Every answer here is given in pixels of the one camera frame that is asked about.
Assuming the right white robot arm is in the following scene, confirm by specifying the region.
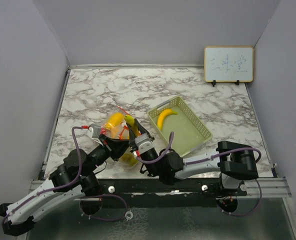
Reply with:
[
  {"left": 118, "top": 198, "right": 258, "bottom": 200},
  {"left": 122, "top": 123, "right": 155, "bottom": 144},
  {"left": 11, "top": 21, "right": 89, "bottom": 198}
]
[{"left": 127, "top": 119, "right": 262, "bottom": 196}]

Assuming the black mounting rail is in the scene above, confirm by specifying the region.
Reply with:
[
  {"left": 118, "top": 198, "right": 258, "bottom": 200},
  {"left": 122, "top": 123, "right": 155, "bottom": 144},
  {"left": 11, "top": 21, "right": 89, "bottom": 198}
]
[{"left": 69, "top": 174, "right": 249, "bottom": 209}]

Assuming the orange yellow bell pepper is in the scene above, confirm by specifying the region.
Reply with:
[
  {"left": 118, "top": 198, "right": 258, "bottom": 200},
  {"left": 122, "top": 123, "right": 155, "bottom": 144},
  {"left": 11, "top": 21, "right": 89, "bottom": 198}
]
[{"left": 103, "top": 112, "right": 124, "bottom": 131}]

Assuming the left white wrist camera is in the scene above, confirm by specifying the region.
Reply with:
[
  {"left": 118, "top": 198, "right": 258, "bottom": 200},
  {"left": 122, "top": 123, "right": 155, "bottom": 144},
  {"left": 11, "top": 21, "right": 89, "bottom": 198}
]
[{"left": 81, "top": 123, "right": 104, "bottom": 144}]

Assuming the purple cable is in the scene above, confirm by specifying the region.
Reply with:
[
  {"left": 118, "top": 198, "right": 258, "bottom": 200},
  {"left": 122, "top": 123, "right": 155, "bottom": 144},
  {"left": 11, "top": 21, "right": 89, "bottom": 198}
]
[
  {"left": 139, "top": 131, "right": 263, "bottom": 217},
  {"left": 1, "top": 124, "right": 129, "bottom": 226}
]

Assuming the small whiteboard wooden frame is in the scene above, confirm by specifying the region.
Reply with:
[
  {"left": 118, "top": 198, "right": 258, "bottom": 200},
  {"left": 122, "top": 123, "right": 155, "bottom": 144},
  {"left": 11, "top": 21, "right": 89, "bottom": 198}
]
[{"left": 204, "top": 46, "right": 254, "bottom": 84}]

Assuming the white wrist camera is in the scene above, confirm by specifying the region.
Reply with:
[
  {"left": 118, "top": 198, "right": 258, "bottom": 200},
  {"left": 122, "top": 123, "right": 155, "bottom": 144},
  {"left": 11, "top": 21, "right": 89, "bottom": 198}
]
[
  {"left": 134, "top": 133, "right": 153, "bottom": 155},
  {"left": 81, "top": 123, "right": 104, "bottom": 144}
]

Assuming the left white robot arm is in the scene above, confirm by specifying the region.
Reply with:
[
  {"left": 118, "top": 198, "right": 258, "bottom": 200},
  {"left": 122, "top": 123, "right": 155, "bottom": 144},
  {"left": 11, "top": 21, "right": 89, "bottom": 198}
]
[{"left": 0, "top": 134, "right": 129, "bottom": 237}]

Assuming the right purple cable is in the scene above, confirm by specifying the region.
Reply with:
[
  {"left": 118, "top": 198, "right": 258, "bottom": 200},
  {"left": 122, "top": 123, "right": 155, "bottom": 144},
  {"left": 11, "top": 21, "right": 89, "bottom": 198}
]
[{"left": 139, "top": 131, "right": 263, "bottom": 217}]

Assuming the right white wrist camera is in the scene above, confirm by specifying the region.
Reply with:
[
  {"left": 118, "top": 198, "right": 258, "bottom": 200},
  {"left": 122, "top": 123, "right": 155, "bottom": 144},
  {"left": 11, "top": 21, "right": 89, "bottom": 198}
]
[{"left": 134, "top": 133, "right": 153, "bottom": 155}]

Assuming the yellow banana bunch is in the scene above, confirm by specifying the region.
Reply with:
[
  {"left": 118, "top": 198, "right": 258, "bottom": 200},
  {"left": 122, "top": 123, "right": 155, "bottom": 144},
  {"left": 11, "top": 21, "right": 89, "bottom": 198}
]
[{"left": 120, "top": 153, "right": 138, "bottom": 167}]

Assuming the single yellow banana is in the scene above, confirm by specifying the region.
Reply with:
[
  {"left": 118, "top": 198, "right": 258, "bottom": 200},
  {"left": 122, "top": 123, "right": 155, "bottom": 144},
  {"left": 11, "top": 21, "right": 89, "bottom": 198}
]
[
  {"left": 124, "top": 114, "right": 140, "bottom": 137},
  {"left": 157, "top": 108, "right": 178, "bottom": 130}
]

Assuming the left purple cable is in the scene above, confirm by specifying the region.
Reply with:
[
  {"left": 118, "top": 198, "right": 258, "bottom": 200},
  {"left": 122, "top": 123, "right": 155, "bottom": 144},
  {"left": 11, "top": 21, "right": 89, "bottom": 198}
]
[{"left": 1, "top": 124, "right": 129, "bottom": 226}]

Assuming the green plastic basket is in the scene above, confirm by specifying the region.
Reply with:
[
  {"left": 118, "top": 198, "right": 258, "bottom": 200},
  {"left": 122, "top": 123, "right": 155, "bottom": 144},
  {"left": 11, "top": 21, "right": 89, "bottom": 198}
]
[{"left": 147, "top": 96, "right": 213, "bottom": 157}]

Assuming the clear zip bag red zipper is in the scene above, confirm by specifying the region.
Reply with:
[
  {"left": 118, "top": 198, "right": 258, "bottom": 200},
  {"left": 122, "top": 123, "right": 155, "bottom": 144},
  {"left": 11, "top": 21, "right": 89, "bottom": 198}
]
[{"left": 97, "top": 106, "right": 144, "bottom": 168}]

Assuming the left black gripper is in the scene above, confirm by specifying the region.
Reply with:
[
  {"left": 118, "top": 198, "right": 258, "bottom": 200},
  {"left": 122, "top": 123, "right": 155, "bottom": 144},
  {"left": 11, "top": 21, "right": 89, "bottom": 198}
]
[{"left": 83, "top": 133, "right": 131, "bottom": 177}]

